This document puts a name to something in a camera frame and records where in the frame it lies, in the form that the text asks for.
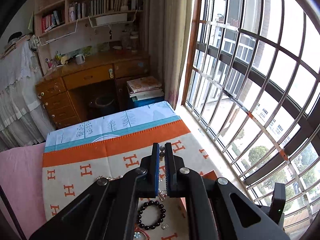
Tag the wooden bookshelf with books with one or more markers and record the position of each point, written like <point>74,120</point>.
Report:
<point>52,13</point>

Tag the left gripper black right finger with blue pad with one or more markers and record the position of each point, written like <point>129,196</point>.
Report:
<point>235,216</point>

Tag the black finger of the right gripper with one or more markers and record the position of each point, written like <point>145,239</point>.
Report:
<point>278,202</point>

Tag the white mug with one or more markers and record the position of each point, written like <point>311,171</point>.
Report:
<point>80,59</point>

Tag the stack of books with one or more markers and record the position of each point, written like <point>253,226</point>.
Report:
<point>144,91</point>

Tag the orange grey H-pattern blanket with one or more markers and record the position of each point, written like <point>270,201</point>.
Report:
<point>67,173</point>

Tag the pink jewelry box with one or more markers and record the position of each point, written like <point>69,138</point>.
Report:
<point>196,190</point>

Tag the round pearl brooch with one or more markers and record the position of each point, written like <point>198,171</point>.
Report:
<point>165,226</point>

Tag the metal window security grille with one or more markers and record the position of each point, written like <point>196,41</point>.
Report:
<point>252,84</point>

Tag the rhinestone pearl tiara comb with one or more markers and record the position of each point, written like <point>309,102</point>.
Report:
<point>109,178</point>

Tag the white lace cloth cover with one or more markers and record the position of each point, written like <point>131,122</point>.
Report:
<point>24,121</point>

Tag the wooden desk with drawers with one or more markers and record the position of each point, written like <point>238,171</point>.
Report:
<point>76,93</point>

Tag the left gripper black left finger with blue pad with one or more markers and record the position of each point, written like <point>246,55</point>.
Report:
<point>107,209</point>

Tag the beige curtain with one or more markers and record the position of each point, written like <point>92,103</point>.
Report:
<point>167,31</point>

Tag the pink bed sheet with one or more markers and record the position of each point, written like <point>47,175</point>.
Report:
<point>21,181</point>

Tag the light blue patterned sheet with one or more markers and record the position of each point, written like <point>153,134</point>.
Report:
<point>111,126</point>

